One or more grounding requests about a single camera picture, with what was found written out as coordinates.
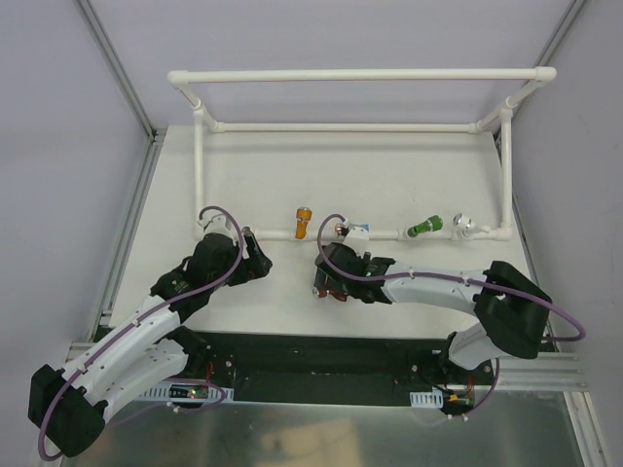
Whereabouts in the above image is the brown water faucet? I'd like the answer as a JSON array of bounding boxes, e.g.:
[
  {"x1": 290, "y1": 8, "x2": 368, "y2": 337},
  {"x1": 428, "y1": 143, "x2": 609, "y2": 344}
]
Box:
[{"x1": 312, "y1": 287, "x2": 348, "y2": 302}]

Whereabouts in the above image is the white PVC pipe frame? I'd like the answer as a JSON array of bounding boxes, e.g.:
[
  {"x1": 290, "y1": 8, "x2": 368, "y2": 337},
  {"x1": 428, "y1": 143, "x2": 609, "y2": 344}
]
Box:
[{"x1": 167, "y1": 66, "x2": 557, "y2": 241}]

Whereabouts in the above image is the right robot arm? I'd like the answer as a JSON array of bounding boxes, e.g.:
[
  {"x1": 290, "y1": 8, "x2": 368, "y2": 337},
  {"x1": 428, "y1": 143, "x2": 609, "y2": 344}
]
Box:
[{"x1": 314, "y1": 242, "x2": 552, "y2": 384}]

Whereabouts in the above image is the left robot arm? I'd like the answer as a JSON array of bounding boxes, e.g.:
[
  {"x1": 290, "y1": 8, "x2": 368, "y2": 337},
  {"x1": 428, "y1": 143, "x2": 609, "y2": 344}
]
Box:
[{"x1": 27, "y1": 228, "x2": 273, "y2": 462}]

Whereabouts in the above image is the blue water faucet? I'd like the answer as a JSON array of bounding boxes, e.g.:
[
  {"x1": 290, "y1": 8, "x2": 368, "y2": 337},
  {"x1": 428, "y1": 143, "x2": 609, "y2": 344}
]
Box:
[{"x1": 335, "y1": 222, "x2": 370, "y2": 236}]

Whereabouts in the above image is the orange water faucet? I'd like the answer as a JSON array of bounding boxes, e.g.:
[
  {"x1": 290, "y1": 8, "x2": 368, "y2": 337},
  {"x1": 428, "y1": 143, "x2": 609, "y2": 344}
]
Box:
[{"x1": 294, "y1": 206, "x2": 312, "y2": 240}]

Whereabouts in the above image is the green water faucet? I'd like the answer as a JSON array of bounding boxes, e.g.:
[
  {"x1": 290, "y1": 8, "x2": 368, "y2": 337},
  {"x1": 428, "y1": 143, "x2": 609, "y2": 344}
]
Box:
[{"x1": 406, "y1": 215, "x2": 443, "y2": 238}]

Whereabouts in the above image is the white water faucet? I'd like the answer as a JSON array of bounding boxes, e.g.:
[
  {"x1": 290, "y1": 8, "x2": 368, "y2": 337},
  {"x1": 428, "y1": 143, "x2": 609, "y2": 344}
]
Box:
[{"x1": 452, "y1": 213, "x2": 492, "y2": 240}]

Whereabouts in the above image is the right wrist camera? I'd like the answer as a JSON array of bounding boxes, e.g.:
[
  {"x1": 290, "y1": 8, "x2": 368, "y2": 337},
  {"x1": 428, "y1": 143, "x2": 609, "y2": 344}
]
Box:
[{"x1": 342, "y1": 229, "x2": 370, "y2": 244}]

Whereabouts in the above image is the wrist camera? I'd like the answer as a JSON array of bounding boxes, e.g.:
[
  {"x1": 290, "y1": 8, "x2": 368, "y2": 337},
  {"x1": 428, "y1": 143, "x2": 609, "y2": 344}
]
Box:
[
  {"x1": 342, "y1": 229, "x2": 370, "y2": 244},
  {"x1": 198, "y1": 214, "x2": 235, "y2": 236}
]

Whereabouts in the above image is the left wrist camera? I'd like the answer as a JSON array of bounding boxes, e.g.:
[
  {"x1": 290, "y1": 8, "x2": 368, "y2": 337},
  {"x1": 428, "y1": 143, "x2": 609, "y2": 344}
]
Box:
[{"x1": 198, "y1": 214, "x2": 235, "y2": 236}]

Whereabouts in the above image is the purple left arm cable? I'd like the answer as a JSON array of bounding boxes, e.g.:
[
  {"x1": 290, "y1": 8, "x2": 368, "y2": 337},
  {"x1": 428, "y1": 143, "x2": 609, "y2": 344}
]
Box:
[{"x1": 37, "y1": 205, "x2": 244, "y2": 461}]

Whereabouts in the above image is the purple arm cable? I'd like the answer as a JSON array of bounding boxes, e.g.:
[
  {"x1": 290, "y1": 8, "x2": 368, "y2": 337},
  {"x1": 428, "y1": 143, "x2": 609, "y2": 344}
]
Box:
[
  {"x1": 37, "y1": 205, "x2": 244, "y2": 461},
  {"x1": 316, "y1": 213, "x2": 587, "y2": 341}
]

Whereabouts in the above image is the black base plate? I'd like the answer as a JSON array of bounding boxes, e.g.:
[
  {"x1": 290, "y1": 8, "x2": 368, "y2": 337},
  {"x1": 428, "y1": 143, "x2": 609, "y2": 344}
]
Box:
[{"x1": 178, "y1": 332, "x2": 494, "y2": 407}]

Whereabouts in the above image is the left white cable duct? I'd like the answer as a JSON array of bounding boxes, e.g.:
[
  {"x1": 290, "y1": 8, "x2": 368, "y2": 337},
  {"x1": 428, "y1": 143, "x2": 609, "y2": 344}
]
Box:
[{"x1": 136, "y1": 381, "x2": 234, "y2": 403}]

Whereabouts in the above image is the white cable duct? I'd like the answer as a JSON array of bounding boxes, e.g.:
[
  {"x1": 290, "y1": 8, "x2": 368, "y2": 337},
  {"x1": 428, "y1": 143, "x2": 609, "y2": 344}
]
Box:
[
  {"x1": 136, "y1": 381, "x2": 234, "y2": 403},
  {"x1": 409, "y1": 389, "x2": 444, "y2": 410}
]

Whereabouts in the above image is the right white cable duct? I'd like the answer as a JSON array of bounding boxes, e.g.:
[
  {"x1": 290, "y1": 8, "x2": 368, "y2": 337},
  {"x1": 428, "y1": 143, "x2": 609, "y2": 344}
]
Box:
[{"x1": 409, "y1": 389, "x2": 444, "y2": 410}]

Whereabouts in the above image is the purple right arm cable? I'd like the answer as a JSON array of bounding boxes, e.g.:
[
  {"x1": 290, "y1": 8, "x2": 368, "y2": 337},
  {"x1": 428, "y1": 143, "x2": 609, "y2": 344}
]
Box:
[{"x1": 316, "y1": 213, "x2": 587, "y2": 341}]

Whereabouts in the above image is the aluminium front rail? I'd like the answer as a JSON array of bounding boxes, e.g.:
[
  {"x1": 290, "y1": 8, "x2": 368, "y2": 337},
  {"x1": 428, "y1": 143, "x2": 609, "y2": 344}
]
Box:
[{"x1": 497, "y1": 352, "x2": 588, "y2": 392}]

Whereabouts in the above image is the left aluminium frame post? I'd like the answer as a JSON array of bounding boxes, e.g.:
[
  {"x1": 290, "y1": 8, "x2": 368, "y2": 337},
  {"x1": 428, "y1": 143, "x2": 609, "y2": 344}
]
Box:
[{"x1": 72, "y1": 0, "x2": 158, "y2": 141}]

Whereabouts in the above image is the aluminium frame post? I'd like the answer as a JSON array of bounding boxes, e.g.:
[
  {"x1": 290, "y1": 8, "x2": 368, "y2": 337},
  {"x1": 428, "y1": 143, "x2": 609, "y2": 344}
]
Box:
[
  {"x1": 72, "y1": 0, "x2": 158, "y2": 141},
  {"x1": 534, "y1": 0, "x2": 591, "y2": 67}
]

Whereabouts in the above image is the right aluminium frame post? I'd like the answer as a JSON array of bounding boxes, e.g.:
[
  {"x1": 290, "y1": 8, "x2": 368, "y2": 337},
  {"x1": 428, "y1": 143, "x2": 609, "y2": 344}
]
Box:
[{"x1": 534, "y1": 0, "x2": 591, "y2": 67}]

